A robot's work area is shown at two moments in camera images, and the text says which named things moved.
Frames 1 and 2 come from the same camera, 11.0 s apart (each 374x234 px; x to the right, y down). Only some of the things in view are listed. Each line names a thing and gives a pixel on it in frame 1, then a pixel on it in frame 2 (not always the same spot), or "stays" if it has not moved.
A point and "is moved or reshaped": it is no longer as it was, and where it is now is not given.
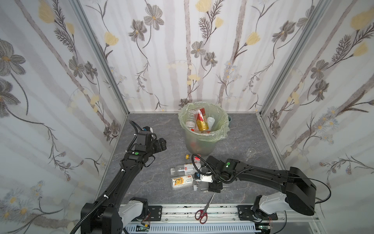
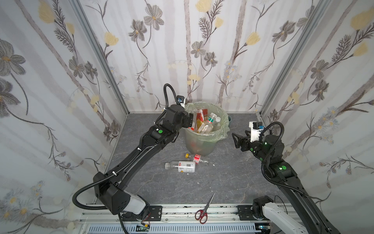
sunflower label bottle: (182, 182) → (207, 127)
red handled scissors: (201, 214) stays
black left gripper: (159, 145) → (187, 120)
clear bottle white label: (185, 169) is moved or reshaped
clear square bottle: (202, 187) → (217, 125)
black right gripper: (214, 186) → (244, 142)
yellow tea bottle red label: (201, 122) stays
